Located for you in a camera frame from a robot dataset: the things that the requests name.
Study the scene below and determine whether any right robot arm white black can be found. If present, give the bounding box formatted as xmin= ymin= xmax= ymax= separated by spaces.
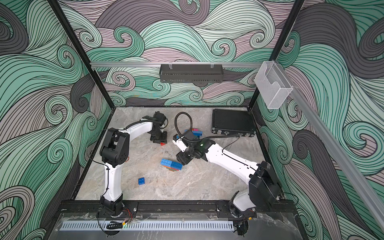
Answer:
xmin=173 ymin=139 xmax=281 ymax=218

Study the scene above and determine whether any aluminium rail wall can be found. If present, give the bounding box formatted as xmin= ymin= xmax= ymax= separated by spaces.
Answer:
xmin=273 ymin=61 xmax=384 ymax=230
xmin=90 ymin=61 xmax=262 ymax=69

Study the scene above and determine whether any white slotted cable duct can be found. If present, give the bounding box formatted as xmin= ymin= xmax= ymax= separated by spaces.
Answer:
xmin=59 ymin=221 xmax=235 ymax=231

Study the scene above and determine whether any black perforated wall tray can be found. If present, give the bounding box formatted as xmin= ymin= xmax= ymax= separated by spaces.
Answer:
xmin=159 ymin=65 xmax=224 ymax=84

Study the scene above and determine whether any black frame post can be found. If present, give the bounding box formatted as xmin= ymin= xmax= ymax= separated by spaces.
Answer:
xmin=47 ymin=0 xmax=116 ymax=111
xmin=247 ymin=1 xmax=304 ymax=112

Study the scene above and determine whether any clear plastic wall bin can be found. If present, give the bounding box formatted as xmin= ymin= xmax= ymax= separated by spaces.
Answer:
xmin=255 ymin=61 xmax=293 ymax=110

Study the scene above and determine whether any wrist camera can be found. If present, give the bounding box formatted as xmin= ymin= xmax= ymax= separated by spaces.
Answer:
xmin=153 ymin=111 xmax=168 ymax=127
xmin=173 ymin=134 xmax=192 ymax=153

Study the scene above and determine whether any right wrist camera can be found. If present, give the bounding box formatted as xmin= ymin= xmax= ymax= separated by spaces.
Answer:
xmin=173 ymin=134 xmax=192 ymax=153

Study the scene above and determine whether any black case on table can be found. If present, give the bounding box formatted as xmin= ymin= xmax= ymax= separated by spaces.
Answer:
xmin=211 ymin=109 xmax=256 ymax=138

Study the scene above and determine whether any aluminium rail back wall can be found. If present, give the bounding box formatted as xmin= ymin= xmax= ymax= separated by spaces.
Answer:
xmin=90 ymin=61 xmax=262 ymax=69

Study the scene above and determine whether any black frame post left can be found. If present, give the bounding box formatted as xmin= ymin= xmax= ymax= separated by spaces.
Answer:
xmin=47 ymin=0 xmax=116 ymax=111

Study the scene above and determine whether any light blue brick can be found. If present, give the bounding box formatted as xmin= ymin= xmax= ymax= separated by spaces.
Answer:
xmin=161 ymin=159 xmax=173 ymax=168

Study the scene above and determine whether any black frame post right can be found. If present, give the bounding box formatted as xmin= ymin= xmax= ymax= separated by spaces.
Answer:
xmin=247 ymin=1 xmax=304 ymax=112

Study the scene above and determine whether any blue long brick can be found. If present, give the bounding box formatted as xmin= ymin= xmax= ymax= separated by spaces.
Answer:
xmin=171 ymin=162 xmax=183 ymax=171

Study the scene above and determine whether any aluminium rail right wall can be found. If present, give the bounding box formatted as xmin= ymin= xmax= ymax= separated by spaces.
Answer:
xmin=273 ymin=61 xmax=384 ymax=230

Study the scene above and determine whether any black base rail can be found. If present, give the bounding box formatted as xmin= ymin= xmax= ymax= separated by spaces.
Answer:
xmin=58 ymin=200 xmax=296 ymax=219

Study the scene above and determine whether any blue small lego brick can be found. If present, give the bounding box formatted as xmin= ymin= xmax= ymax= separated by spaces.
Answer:
xmin=138 ymin=178 xmax=145 ymax=186

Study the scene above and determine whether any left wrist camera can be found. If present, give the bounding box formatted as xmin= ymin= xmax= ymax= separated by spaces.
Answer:
xmin=153 ymin=111 xmax=168 ymax=127

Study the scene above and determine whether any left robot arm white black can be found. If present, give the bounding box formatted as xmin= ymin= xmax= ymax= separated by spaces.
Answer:
xmin=100 ymin=112 xmax=168 ymax=218

